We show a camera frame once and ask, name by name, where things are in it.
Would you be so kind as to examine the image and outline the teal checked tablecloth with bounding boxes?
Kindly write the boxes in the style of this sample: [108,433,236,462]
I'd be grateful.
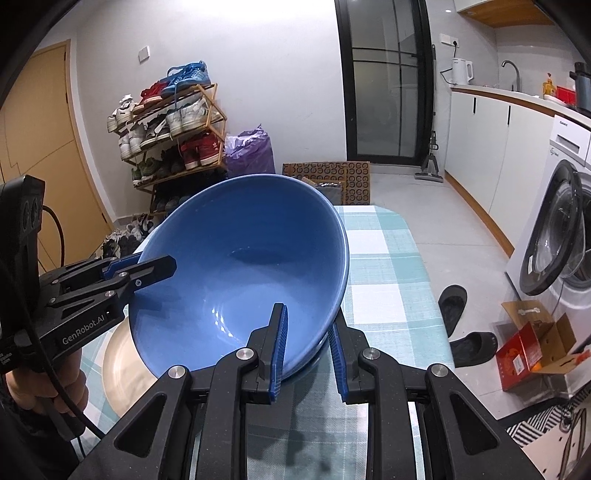
[81,205,455,480]

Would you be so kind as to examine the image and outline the white base kitchen cabinets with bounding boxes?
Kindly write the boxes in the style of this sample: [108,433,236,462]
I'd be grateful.
[444,88,555,252]

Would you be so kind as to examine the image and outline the purple plastic bag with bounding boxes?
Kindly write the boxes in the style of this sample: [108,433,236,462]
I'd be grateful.
[225,124,275,178]

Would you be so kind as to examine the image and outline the white electric kettle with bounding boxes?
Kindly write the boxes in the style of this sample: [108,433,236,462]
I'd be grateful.
[450,58,475,86]

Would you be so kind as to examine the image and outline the wooden shoe rack with shoes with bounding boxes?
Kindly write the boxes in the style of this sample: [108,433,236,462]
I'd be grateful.
[107,61,227,213]

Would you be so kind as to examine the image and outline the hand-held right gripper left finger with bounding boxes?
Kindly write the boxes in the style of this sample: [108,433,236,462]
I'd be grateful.
[69,302,289,480]

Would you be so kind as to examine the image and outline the blue bowl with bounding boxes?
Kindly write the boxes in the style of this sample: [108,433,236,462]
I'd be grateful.
[127,174,350,380]

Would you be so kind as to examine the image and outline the circle patterned cardboard box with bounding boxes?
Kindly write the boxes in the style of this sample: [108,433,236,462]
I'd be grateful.
[283,161,371,206]

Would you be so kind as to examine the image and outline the scattered pile of shoes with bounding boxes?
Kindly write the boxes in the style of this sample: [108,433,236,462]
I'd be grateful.
[102,212,155,259]

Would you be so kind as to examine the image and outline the cream round plate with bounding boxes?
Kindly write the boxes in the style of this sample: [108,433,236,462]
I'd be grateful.
[102,323,160,416]

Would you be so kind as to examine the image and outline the wooden door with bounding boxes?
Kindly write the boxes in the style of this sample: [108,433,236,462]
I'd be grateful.
[0,41,114,273]

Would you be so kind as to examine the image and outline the black framed glass door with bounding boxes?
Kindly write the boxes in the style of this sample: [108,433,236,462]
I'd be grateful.
[335,0,437,163]

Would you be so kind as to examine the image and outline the person's left hand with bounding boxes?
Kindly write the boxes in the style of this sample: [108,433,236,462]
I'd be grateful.
[7,344,89,416]

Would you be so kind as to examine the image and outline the white washing machine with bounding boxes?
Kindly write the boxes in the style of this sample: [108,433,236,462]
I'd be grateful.
[505,113,591,398]

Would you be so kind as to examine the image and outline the person's left forearm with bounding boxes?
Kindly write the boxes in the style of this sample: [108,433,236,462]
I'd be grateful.
[0,401,70,480]

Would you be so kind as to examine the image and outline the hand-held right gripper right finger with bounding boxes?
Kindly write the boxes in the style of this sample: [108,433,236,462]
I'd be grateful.
[329,314,532,480]

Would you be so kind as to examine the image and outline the black kitchen appliance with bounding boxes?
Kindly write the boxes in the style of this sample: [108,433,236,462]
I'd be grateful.
[570,62,591,114]

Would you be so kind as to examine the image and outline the red and brown open carton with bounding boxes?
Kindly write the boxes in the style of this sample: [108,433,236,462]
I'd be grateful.
[495,300,591,393]

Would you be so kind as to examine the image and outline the metal kitchen faucet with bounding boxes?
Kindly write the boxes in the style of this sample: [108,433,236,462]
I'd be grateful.
[502,60,521,92]

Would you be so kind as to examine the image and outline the upright stick vacuum cleaner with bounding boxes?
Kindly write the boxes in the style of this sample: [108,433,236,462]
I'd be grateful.
[414,44,445,182]

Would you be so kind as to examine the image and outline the black and white patterned rug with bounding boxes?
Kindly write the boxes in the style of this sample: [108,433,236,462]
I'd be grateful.
[505,397,591,446]

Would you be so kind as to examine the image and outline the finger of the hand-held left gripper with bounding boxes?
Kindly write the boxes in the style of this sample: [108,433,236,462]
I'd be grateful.
[45,256,178,310]
[39,251,148,291]

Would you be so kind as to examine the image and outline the black slipper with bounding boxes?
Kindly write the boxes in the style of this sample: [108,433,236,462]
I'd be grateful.
[450,331,499,368]
[438,285,468,337]

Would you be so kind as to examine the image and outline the white wall kitchen cabinets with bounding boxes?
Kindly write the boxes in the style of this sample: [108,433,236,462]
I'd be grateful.
[455,0,568,28]

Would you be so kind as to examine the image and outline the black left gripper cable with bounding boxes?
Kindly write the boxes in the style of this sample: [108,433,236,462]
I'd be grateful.
[0,205,109,439]

